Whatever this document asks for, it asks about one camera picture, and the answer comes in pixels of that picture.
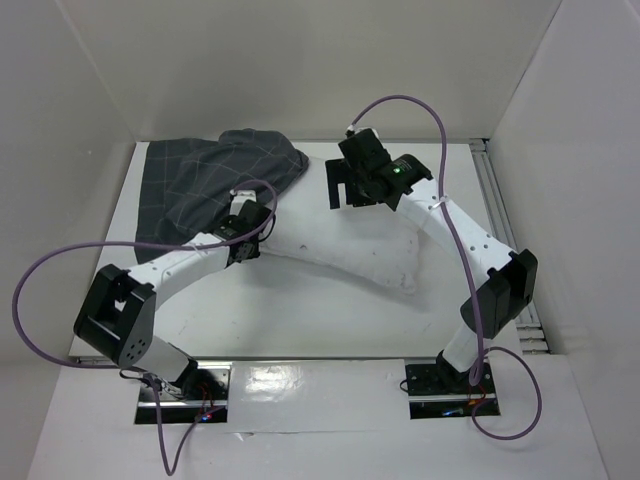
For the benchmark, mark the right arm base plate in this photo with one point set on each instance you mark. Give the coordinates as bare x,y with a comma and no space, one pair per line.
432,396

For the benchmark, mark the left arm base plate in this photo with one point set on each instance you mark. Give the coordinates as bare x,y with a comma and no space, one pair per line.
205,398

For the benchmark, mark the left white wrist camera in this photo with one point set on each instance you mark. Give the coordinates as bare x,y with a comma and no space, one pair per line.
238,198

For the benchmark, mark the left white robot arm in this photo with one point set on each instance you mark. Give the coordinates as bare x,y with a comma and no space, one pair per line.
117,316

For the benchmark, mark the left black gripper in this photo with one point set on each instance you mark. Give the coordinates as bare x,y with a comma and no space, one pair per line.
256,253

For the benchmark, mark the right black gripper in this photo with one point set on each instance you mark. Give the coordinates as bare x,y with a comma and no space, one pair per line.
345,176

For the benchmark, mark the white pillow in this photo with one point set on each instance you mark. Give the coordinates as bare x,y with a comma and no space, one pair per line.
372,242

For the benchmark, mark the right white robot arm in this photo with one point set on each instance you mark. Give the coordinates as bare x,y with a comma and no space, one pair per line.
503,279

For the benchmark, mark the dark grey checked pillowcase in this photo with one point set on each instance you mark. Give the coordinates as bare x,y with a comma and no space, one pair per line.
186,182

